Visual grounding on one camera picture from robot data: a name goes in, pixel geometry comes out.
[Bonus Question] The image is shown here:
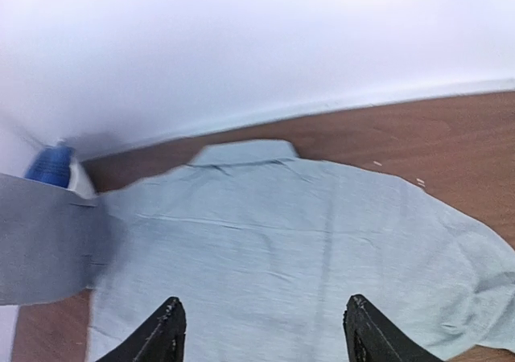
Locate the blue plaid shirt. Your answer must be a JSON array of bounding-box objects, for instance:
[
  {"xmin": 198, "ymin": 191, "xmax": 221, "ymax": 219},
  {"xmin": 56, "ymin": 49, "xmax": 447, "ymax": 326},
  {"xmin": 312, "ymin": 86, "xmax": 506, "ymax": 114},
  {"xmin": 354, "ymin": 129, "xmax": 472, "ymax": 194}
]
[{"xmin": 24, "ymin": 142, "xmax": 74, "ymax": 188}]

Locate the white plastic basket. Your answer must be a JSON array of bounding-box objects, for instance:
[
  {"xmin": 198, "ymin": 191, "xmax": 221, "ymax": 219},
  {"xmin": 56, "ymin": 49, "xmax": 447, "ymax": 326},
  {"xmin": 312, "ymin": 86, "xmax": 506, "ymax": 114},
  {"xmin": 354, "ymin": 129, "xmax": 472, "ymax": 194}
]
[{"xmin": 68, "ymin": 158, "xmax": 97, "ymax": 200}]

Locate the grey long sleeve shirt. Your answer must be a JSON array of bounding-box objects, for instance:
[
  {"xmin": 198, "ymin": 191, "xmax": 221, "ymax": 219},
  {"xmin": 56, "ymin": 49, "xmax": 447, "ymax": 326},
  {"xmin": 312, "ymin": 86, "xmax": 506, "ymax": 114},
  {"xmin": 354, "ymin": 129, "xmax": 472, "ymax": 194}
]
[{"xmin": 1, "ymin": 140, "xmax": 514, "ymax": 361}]

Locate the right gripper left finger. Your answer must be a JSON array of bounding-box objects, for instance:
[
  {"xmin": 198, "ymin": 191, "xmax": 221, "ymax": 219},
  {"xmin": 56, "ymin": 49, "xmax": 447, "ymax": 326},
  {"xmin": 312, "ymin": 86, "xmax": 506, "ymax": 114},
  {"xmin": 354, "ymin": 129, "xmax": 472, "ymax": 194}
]
[{"xmin": 99, "ymin": 297, "xmax": 187, "ymax": 362}]

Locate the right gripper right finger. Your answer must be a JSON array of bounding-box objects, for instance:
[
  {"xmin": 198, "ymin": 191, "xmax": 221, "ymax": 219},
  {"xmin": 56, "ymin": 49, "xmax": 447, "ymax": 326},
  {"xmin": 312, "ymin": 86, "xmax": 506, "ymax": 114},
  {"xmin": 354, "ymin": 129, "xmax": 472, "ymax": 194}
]
[{"xmin": 343, "ymin": 294, "xmax": 440, "ymax": 362}]

